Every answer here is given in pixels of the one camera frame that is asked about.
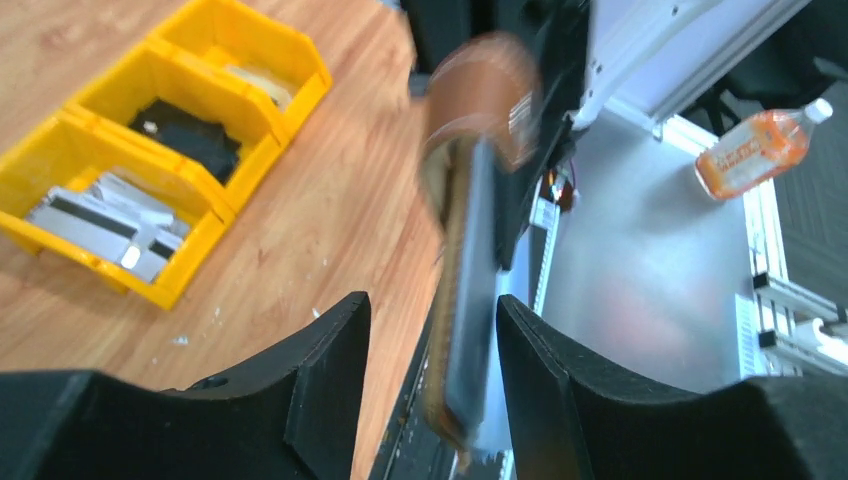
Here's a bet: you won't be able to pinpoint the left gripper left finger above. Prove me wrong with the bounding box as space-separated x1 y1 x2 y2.
1 291 371 479

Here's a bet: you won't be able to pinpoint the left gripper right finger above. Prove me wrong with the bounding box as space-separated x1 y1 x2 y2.
496 295 847 479

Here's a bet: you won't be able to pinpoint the dark grey card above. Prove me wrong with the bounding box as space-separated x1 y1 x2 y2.
444 140 498 436

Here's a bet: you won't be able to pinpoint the brown leather card holder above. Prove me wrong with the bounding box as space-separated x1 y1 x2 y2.
419 32 540 458

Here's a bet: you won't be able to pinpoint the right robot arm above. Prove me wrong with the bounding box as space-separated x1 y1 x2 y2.
402 1 712 270

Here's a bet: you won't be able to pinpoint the white cards in bin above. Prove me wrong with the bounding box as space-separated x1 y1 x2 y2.
26 173 191 284

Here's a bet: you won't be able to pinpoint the black cards in bin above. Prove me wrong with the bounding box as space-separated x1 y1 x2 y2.
129 99 241 185

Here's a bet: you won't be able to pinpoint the cards in right bin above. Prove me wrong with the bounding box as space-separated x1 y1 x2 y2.
225 65 296 111

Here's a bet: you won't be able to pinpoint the middle yellow bin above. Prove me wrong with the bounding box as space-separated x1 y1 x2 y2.
65 42 289 217

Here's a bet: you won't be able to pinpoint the yellow bin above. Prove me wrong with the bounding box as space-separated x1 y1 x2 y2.
151 1 333 141
1 111 235 310
65 42 289 217

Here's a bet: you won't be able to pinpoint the left yellow bin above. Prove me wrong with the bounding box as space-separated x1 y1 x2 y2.
1 111 235 310

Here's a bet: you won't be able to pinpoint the orange drink bottle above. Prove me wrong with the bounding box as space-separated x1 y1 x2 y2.
694 98 834 201

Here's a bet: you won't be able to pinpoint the right yellow bin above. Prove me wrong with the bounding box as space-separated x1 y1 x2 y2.
151 1 333 141

